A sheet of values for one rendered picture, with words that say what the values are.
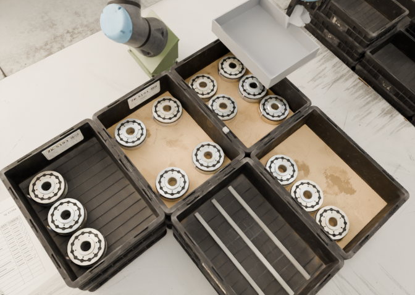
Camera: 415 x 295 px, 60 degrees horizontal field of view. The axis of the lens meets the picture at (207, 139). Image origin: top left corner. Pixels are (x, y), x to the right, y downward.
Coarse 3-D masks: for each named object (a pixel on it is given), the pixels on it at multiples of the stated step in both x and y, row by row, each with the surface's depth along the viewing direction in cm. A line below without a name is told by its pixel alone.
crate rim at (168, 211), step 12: (168, 72) 120; (144, 84) 117; (180, 84) 118; (192, 96) 116; (108, 108) 112; (96, 120) 110; (108, 132) 109; (240, 156) 108; (132, 168) 104; (228, 168) 106; (144, 180) 103; (192, 192) 102; (180, 204) 100
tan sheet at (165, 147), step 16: (160, 96) 127; (144, 112) 124; (112, 128) 120; (160, 128) 122; (176, 128) 122; (192, 128) 123; (144, 144) 119; (160, 144) 119; (176, 144) 119; (192, 144) 120; (144, 160) 116; (160, 160) 117; (176, 160) 117; (224, 160) 118; (144, 176) 114; (192, 176) 115; (208, 176) 115
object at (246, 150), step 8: (216, 40) 127; (208, 48) 126; (192, 56) 125; (176, 64) 122; (176, 72) 120; (184, 80) 119; (288, 80) 122; (296, 88) 121; (304, 96) 119; (296, 112) 116; (216, 120) 113; (288, 120) 115; (280, 128) 113; (232, 136) 111; (264, 136) 112; (240, 144) 110; (256, 144) 110; (248, 152) 109
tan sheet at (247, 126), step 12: (216, 60) 136; (204, 72) 133; (216, 72) 134; (228, 84) 132; (240, 108) 127; (252, 108) 128; (240, 120) 125; (252, 120) 126; (240, 132) 123; (252, 132) 123; (264, 132) 124; (252, 144) 121
